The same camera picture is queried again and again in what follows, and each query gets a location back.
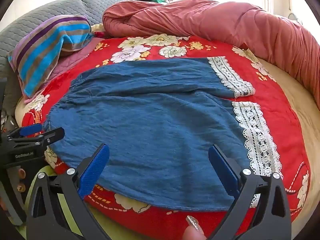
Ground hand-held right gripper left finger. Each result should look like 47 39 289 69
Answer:
26 143 110 240

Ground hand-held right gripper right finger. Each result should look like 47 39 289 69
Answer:
208 144 292 240

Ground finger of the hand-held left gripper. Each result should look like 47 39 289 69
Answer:
8 127 65 152
6 123 42 140

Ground blue pants with white lace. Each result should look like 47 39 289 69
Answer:
43 57 284 212

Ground person's left hand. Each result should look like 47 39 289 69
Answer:
14 166 27 192

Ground person's right hand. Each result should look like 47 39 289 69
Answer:
181 215 208 240

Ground pink quilted pillow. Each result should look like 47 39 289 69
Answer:
24 39 100 104

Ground striped towel pillow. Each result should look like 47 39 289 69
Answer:
7 14 92 99

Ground red floral blanket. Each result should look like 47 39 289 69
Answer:
21 34 312 240

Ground large grey quilted pillow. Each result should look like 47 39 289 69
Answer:
0 0 88 79

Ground cream cloth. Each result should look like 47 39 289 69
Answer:
90 23 107 33

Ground small grey quilted pillow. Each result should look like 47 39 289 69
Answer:
79 0 137 27

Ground pink-red quilted comforter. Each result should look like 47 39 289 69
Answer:
102 0 320 103

